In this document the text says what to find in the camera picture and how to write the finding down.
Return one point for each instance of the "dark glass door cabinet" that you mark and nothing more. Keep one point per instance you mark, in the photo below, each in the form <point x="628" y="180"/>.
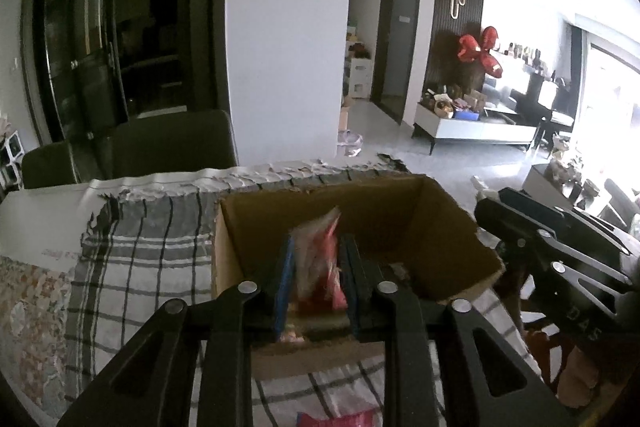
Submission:
<point x="125" y="22"/>

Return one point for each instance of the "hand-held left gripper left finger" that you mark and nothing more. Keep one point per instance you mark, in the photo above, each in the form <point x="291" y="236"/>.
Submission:
<point x="282" y="282"/>

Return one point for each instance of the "dark interior door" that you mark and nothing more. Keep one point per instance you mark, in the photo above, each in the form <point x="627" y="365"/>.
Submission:
<point x="397" y="37"/>

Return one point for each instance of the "dark upholstered chair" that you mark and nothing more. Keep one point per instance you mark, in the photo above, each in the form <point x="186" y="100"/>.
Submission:
<point x="175" y="142"/>
<point x="50" y="167"/>

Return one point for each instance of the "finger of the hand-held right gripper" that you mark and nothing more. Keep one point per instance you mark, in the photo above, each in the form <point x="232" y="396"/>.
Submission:
<point x="545" y="247"/>
<point x="520" y="207"/>

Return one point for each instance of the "small cardboard carton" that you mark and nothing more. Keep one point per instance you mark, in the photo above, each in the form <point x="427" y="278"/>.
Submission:
<point x="344" y="117"/>

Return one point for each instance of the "brown cardboard box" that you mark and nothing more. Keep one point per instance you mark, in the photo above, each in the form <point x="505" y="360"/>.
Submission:
<point x="395" y="217"/>

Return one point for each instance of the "checked tablecloth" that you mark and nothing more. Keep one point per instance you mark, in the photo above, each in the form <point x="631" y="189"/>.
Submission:
<point x="145" y="257"/>

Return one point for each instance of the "low coffee table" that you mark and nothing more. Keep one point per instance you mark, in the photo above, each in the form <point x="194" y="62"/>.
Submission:
<point x="555" y="182"/>

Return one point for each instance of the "white shelf unit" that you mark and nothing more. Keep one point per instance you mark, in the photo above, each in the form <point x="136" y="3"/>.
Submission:
<point x="361" y="79"/>

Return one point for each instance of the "red white snack packet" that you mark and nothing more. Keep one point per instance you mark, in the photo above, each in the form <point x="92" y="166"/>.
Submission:
<point x="320" y="257"/>

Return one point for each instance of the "white low cabinet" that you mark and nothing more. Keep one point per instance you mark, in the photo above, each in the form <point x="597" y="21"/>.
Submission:
<point x="470" y="132"/>

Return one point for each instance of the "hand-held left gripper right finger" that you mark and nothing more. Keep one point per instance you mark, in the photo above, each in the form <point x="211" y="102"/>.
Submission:
<point x="350" y="292"/>

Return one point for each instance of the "red balloon decoration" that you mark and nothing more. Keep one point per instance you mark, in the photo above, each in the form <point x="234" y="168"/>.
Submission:
<point x="480" y="49"/>

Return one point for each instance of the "clear plastic bag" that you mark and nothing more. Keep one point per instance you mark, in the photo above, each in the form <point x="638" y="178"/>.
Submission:
<point x="349" y="144"/>

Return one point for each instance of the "patterned table mat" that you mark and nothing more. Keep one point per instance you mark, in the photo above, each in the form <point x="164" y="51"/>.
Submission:
<point x="30" y="332"/>

